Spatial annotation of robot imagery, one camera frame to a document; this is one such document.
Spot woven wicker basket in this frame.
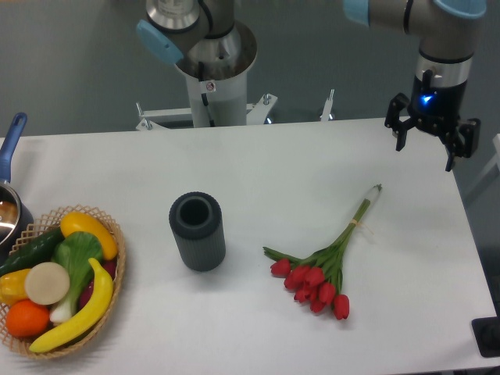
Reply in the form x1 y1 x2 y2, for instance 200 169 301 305
1 205 126 360

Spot blue handled saucepan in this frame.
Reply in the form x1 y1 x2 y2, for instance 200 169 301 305
1 112 33 264

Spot yellow banana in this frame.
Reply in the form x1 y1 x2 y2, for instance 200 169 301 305
29 258 113 354

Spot orange fruit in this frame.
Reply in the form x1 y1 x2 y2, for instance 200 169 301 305
5 299 49 338

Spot black device at edge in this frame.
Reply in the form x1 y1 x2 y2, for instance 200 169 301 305
471 316 499 358

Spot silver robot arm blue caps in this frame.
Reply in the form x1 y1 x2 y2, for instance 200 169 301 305
136 1 487 170

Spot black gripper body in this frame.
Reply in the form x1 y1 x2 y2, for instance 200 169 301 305
407 77 467 137

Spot yellow bell pepper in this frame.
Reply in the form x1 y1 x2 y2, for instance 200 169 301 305
1 269 30 305

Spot beige round disc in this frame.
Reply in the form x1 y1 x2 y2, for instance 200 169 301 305
24 262 70 305

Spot dark green cucumber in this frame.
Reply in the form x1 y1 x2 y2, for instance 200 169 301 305
1 227 64 276

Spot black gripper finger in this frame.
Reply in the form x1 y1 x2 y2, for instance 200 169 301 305
445 118 481 172
384 93 413 152

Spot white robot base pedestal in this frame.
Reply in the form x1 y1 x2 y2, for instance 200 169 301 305
136 68 278 130

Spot red tulip bouquet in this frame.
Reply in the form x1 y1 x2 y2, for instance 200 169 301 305
262 184 383 320

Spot red fruit in basket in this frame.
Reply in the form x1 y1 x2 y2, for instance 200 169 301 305
78 259 117 310

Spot dark grey ribbed vase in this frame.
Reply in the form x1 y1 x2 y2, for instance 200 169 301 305
169 191 226 272

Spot green bok choy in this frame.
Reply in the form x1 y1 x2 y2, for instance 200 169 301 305
50 231 103 325

